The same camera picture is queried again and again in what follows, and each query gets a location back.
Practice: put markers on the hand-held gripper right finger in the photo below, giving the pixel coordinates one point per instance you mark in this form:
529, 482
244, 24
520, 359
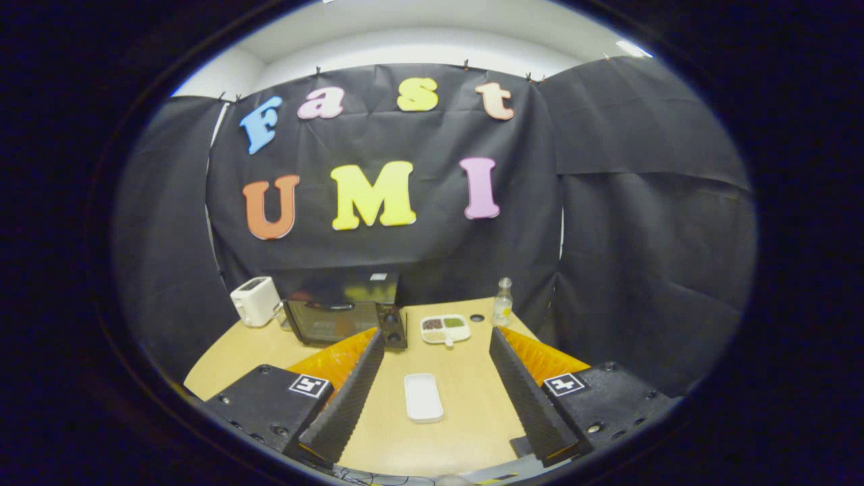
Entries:
530, 398

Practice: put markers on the ceiling light panel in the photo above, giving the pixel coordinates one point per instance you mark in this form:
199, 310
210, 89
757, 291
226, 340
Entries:
633, 48

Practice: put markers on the white rectangular tray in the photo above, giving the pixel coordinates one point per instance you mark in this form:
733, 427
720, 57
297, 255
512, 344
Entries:
423, 398

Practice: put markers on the white divided grain dish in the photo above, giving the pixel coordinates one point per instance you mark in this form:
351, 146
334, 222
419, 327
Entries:
445, 329

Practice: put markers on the black toaster oven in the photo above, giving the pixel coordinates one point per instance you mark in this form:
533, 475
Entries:
331, 324

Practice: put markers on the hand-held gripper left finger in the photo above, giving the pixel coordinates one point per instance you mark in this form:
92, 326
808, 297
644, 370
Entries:
347, 398

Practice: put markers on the white bread toaster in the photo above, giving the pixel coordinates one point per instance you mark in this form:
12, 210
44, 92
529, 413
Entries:
255, 304

